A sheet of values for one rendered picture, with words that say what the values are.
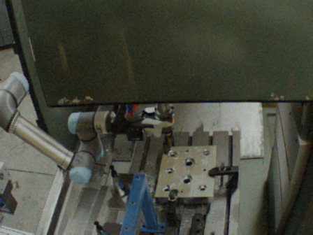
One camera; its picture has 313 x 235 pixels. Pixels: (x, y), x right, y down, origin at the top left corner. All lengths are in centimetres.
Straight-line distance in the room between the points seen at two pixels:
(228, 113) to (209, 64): 146
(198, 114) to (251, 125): 34
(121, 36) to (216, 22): 18
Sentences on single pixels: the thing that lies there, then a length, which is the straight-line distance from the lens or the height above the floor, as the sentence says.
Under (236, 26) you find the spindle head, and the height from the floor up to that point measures 180.
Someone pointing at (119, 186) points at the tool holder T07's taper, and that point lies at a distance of 108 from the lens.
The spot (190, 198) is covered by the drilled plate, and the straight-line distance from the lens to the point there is 137.
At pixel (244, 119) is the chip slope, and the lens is 209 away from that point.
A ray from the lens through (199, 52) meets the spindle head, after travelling 65.
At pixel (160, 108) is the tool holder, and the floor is 138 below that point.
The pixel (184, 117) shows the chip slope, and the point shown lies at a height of 74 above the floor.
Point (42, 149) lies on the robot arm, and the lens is 119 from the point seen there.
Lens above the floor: 205
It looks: 38 degrees down
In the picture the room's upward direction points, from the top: 10 degrees counter-clockwise
